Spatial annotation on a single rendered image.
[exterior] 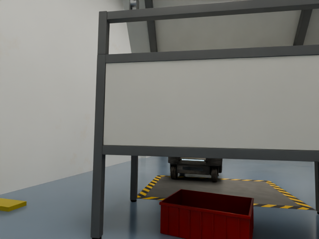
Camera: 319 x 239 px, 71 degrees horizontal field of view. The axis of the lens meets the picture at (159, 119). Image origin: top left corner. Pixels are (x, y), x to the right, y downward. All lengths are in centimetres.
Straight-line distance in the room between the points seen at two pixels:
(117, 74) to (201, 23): 68
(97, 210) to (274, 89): 86
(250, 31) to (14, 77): 171
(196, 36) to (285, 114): 77
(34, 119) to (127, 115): 133
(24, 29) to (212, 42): 150
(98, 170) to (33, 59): 144
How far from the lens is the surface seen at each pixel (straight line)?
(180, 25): 148
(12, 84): 206
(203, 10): 105
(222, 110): 92
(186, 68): 96
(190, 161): 224
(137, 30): 153
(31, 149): 217
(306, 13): 154
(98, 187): 103
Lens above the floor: 45
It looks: 4 degrees up
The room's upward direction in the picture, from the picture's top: 1 degrees clockwise
